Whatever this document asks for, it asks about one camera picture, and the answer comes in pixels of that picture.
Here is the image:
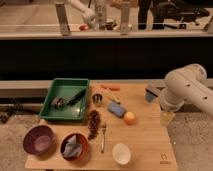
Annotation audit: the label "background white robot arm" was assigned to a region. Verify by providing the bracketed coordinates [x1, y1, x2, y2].
[67, 0, 95, 28]

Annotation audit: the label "blue and grey brush block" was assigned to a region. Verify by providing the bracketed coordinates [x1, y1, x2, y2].
[145, 84, 161, 102]

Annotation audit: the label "red-brown bowl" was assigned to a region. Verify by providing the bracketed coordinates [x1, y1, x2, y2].
[60, 133, 89, 162]

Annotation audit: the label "dark grape bunch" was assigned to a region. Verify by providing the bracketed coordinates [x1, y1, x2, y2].
[88, 110, 101, 140]

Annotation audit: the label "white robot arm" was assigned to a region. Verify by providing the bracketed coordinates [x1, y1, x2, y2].
[158, 64, 213, 127]

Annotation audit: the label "silver fork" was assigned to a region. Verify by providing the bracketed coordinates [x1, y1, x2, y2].
[101, 123, 107, 154]

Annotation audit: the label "person legs in background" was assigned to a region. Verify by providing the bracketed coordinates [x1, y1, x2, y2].
[138, 0, 164, 30]

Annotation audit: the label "small metal cup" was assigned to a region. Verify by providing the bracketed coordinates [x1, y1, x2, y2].
[92, 93, 103, 107]

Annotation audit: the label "green plastic tray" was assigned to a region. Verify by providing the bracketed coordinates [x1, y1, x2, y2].
[39, 78, 90, 122]

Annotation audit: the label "orange fruit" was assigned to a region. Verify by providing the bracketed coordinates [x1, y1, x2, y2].
[123, 112, 136, 125]

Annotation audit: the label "wooden post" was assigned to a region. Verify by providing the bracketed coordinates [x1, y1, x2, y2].
[120, 1, 130, 35]
[55, 2, 70, 36]

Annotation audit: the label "wooden post left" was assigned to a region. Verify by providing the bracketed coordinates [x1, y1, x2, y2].
[55, 2, 70, 36]

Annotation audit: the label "black brush in tray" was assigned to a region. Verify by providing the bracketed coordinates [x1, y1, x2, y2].
[51, 89, 86, 109]

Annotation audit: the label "wooden post right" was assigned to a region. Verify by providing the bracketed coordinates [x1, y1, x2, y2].
[120, 1, 130, 35]

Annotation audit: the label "white background bottle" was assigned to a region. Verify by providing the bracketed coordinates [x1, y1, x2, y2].
[95, 0, 107, 29]

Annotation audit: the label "purple bowl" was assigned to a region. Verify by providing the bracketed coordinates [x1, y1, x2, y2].
[23, 125, 54, 155]

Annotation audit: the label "yellow-handled utensil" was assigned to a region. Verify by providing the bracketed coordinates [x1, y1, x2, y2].
[102, 89, 121, 104]

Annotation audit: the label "blue-grey cloth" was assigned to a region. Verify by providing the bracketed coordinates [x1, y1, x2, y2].
[63, 135, 82, 158]

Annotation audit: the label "orange carrot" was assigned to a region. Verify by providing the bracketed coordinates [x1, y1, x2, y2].
[100, 84, 120, 91]

